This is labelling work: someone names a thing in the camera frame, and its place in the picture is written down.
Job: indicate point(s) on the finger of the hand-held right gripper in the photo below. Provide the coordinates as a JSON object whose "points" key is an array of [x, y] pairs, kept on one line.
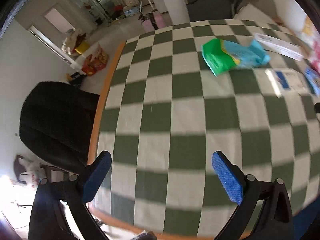
{"points": [[317, 108]]}

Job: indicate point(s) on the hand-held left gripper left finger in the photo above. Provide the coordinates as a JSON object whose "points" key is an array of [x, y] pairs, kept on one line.
{"points": [[97, 177]]}

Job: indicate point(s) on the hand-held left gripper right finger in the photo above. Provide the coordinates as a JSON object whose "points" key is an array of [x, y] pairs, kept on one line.
{"points": [[227, 180]]}

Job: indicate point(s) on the small blue foil packet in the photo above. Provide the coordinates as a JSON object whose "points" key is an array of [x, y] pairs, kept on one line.
{"points": [[313, 78]]}

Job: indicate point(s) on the white and blue medicine box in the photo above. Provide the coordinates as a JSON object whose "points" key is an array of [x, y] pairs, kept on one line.
{"points": [[287, 81]]}

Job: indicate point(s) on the pink floral paper bag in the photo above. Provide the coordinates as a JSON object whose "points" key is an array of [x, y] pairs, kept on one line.
{"points": [[315, 53]]}

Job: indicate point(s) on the white plastic bag on chair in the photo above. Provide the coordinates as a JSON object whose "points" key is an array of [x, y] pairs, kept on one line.
{"points": [[30, 173]]}

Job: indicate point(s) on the black padded chair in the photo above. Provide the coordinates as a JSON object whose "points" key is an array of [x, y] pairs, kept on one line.
{"points": [[57, 120]]}

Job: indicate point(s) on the long white carton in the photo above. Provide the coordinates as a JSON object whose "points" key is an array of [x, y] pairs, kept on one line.
{"points": [[280, 45]]}

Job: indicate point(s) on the green white checkered tablecloth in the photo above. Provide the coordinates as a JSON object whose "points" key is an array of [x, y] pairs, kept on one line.
{"points": [[187, 117]]}

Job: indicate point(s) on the yellow snack bag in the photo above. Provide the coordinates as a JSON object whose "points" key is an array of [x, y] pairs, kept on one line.
{"points": [[308, 27]]}

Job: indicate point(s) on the green and blue wipes packet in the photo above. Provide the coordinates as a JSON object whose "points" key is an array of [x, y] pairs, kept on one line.
{"points": [[225, 55]]}

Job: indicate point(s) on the red printed carton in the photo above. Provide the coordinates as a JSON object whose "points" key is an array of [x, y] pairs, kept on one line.
{"points": [[88, 67], [101, 57]]}

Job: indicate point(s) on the white board sheet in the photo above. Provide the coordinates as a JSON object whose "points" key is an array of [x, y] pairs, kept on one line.
{"points": [[255, 13]]}

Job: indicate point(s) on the yellow bin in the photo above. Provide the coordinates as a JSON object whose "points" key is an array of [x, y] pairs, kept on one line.
{"points": [[82, 47]]}

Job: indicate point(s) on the pile of white bags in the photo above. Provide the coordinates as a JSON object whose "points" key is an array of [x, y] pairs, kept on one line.
{"points": [[72, 38]]}

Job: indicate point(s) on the grey folding bed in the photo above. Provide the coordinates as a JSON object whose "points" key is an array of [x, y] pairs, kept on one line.
{"points": [[210, 6]]}

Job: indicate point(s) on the pink suitcase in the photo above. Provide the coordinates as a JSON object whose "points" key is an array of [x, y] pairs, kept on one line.
{"points": [[153, 21]]}

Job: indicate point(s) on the small blue storage box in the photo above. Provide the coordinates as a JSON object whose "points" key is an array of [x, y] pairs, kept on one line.
{"points": [[130, 12]]}

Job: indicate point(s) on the black coat rack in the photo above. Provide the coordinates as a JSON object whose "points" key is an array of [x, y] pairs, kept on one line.
{"points": [[96, 2]]}

